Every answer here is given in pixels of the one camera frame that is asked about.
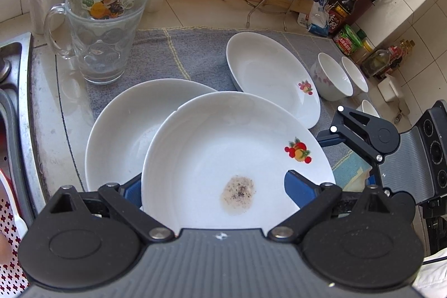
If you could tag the white floral bowl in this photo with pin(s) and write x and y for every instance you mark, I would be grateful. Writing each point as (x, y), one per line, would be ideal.
(368, 108)

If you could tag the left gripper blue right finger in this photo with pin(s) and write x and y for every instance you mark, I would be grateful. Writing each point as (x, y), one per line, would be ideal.
(300, 190)

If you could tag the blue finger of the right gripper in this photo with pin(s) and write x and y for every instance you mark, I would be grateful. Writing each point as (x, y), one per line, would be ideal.
(326, 138)

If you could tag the yellow label sauce bottle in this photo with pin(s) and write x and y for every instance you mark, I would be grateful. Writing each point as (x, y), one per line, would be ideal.
(401, 51)

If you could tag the clear glass mug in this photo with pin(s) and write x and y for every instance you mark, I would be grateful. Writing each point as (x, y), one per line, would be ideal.
(101, 35)

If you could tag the clear oil bottle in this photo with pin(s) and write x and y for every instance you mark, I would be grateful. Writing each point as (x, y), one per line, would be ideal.
(379, 60)

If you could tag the white fruit plate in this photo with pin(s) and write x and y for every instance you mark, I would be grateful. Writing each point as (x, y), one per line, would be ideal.
(123, 131)
(260, 65)

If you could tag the white plastic container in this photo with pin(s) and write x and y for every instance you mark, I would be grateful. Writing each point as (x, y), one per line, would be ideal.
(390, 89)

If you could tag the dark vinegar bottle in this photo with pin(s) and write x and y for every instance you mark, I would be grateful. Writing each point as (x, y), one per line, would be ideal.
(338, 14)

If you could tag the stainless steel sink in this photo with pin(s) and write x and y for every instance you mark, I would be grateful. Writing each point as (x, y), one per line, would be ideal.
(18, 147)

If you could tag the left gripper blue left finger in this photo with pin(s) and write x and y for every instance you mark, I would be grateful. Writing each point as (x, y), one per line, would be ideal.
(131, 190)

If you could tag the white blue salt bag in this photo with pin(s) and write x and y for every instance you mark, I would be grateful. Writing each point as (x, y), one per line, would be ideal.
(316, 22)

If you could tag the white stained plate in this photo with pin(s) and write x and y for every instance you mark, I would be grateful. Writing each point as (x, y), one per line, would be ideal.
(220, 161)

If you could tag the green lid sauce jar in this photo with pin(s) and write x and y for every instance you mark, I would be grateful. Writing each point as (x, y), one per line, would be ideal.
(347, 40)

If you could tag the white colander basket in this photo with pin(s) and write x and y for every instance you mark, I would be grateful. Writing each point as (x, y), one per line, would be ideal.
(13, 228)

